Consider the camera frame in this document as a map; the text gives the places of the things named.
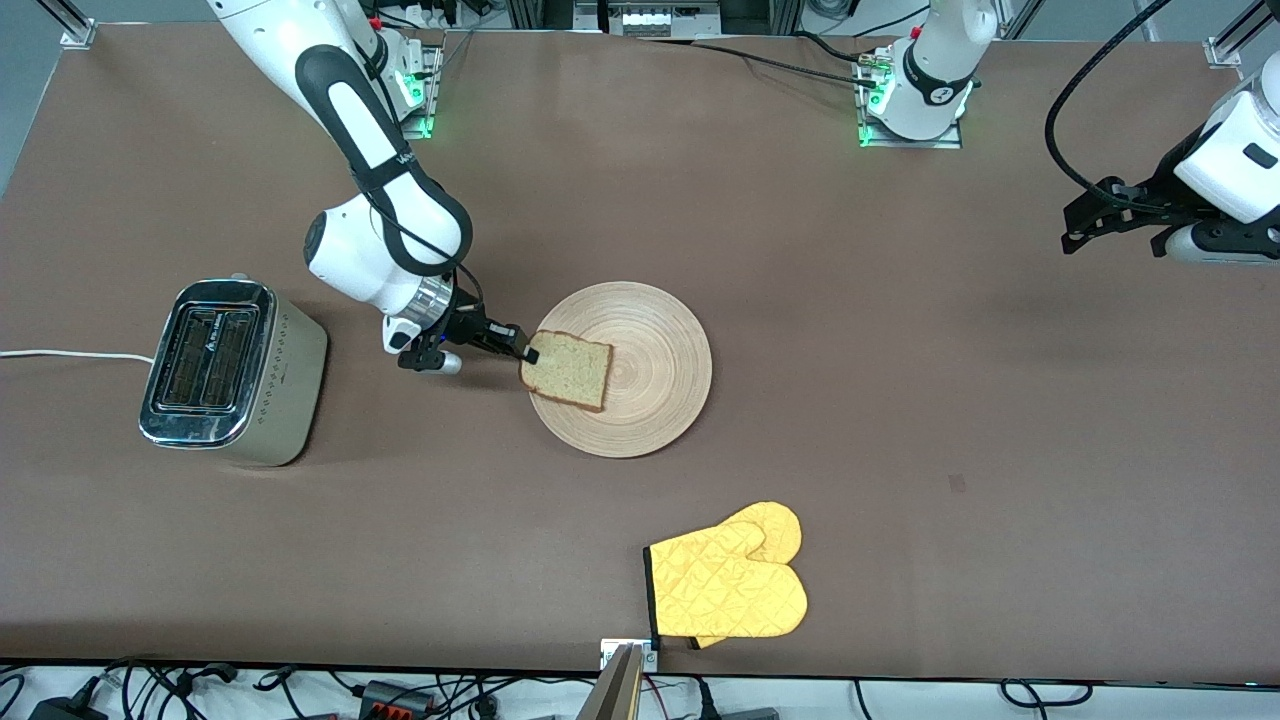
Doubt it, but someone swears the brown bread slice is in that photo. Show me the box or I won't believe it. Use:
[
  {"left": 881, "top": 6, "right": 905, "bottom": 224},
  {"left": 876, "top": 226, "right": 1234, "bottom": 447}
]
[{"left": 520, "top": 331, "right": 614, "bottom": 413}]

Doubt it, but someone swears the round wooden plate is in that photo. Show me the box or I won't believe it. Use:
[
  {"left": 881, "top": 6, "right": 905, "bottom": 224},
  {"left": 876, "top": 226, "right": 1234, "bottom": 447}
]
[{"left": 527, "top": 282, "right": 713, "bottom": 459}]

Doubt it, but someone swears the silver two-slot toaster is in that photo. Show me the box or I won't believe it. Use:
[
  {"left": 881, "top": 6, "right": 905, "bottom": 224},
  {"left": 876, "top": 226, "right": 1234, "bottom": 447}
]
[{"left": 138, "top": 275, "right": 329, "bottom": 468}]

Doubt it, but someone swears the yellow quilted oven mitt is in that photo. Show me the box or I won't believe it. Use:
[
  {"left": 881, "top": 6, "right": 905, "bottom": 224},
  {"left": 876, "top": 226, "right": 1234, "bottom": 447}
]
[{"left": 643, "top": 501, "right": 809, "bottom": 650}]

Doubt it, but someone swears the white power strip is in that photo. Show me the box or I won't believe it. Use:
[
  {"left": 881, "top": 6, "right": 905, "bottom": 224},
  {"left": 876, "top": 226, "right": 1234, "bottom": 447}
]
[{"left": 620, "top": 8, "right": 701, "bottom": 37}]

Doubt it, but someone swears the black orange connector box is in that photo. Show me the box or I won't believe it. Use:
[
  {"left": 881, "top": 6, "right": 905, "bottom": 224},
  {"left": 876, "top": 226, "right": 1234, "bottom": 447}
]
[{"left": 362, "top": 682, "right": 433, "bottom": 717}]

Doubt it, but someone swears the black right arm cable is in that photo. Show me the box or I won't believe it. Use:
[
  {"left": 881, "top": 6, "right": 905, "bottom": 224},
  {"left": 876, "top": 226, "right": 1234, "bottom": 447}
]
[{"left": 350, "top": 150, "right": 491, "bottom": 321}]

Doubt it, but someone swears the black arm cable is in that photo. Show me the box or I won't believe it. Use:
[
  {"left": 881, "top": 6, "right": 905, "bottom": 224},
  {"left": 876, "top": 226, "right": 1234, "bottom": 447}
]
[
  {"left": 1044, "top": 0, "right": 1173, "bottom": 206},
  {"left": 350, "top": 150, "right": 491, "bottom": 321}
]

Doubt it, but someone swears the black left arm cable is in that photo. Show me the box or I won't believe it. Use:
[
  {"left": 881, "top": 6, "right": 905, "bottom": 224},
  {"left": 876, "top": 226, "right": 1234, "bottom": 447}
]
[{"left": 1044, "top": 0, "right": 1173, "bottom": 206}]

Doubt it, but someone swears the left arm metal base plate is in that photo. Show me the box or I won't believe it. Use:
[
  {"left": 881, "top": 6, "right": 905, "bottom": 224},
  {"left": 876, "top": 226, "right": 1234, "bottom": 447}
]
[{"left": 858, "top": 48, "right": 964, "bottom": 149}]

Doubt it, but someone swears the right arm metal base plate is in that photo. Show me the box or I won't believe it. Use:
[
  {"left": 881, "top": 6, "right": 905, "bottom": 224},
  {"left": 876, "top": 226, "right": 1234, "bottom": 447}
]
[{"left": 375, "top": 40, "right": 443, "bottom": 139}]

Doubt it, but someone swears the small metal edge bracket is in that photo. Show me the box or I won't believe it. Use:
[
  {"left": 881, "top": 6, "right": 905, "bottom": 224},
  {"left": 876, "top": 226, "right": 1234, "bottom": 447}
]
[{"left": 600, "top": 638, "right": 659, "bottom": 673}]

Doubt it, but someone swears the aluminium camera post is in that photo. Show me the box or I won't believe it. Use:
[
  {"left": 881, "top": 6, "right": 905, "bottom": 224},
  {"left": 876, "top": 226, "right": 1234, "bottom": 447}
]
[{"left": 578, "top": 645, "right": 643, "bottom": 720}]

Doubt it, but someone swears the thin black table cable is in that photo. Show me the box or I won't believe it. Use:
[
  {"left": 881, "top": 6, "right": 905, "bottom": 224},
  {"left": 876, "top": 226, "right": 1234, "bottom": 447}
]
[{"left": 640, "top": 36, "right": 883, "bottom": 87}]

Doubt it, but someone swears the white toaster power cord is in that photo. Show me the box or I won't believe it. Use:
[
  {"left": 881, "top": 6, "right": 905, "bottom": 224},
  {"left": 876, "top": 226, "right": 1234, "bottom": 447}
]
[{"left": 0, "top": 347, "right": 157, "bottom": 364}]

